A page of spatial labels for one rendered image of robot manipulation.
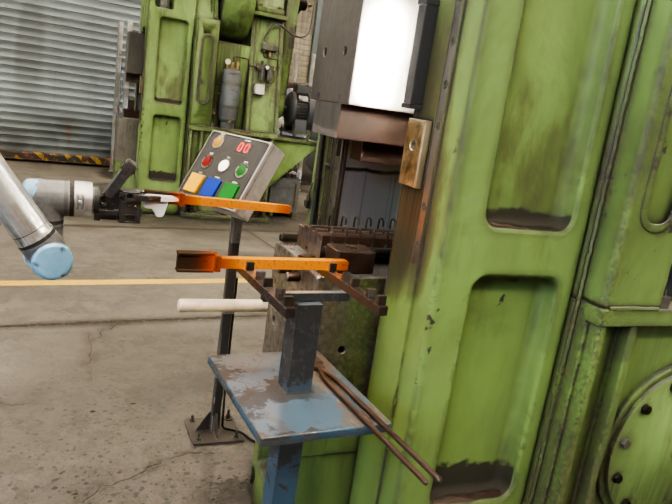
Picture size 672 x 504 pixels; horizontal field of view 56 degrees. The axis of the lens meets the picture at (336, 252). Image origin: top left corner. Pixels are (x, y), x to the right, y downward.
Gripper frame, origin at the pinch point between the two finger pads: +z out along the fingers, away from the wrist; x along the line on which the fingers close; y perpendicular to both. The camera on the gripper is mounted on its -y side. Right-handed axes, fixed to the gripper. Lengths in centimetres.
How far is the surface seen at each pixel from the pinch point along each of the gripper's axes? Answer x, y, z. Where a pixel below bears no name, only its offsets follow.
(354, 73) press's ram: 13, -38, 43
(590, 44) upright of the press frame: 42, -52, 92
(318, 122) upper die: -7.4, -23.5, 42.0
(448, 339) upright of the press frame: 48, 24, 62
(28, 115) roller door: -793, 42, -68
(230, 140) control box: -61, -11, 29
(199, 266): 36.4, 9.0, 0.8
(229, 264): 37.0, 8.2, 7.4
